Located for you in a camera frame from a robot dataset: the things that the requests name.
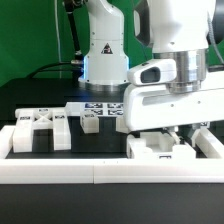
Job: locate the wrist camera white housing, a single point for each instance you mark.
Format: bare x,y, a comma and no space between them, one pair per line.
152,72

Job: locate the white chair back part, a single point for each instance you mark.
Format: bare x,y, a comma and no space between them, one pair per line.
30,120

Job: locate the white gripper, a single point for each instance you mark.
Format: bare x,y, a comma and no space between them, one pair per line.
151,107

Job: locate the white U-shaped fence frame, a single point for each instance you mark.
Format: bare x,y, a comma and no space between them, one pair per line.
101,171

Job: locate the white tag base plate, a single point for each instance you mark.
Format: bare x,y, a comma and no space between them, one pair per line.
101,109

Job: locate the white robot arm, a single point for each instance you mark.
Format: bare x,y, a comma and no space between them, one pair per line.
175,87

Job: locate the white chair seat part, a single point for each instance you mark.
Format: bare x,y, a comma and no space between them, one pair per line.
157,145

